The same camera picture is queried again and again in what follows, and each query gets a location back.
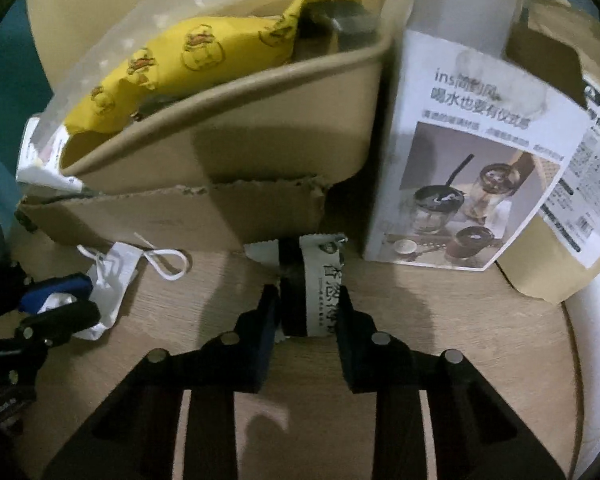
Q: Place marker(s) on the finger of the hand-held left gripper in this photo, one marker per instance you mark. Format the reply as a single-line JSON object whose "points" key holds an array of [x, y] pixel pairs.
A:
{"points": [[55, 292], [65, 322]]}

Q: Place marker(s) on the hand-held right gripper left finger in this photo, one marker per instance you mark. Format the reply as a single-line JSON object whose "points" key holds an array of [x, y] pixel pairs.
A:
{"points": [[267, 330]]}

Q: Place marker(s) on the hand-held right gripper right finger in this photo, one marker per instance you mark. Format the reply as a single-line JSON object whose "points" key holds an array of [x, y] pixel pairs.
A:
{"points": [[345, 342]]}

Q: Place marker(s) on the black and white snack wrapper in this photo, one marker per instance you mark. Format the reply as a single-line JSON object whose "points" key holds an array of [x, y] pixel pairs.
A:
{"points": [[320, 285]]}

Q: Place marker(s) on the white face mask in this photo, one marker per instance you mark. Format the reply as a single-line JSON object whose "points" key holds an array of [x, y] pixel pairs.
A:
{"points": [[115, 270]]}

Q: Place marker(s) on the white packet in box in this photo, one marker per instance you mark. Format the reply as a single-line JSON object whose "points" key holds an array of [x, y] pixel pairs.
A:
{"points": [[40, 160]]}

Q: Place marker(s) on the low cardboard box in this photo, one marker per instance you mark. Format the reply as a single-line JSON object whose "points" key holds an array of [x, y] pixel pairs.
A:
{"points": [[180, 220]]}

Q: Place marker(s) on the kraft paper pouch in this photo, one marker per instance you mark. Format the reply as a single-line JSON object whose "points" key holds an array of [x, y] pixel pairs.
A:
{"points": [[540, 277]]}

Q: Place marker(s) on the white printed carton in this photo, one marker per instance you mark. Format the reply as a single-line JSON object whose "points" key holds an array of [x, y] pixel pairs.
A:
{"points": [[455, 160]]}

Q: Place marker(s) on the brown takeout container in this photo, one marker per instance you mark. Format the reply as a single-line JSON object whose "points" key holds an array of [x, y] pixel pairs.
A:
{"points": [[255, 110]]}

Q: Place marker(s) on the yellow duck print bag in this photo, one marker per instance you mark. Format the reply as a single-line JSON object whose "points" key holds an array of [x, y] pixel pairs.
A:
{"points": [[190, 60]]}

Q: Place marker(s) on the tall open cardboard box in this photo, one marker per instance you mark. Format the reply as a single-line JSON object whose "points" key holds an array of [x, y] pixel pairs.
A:
{"points": [[517, 0]]}

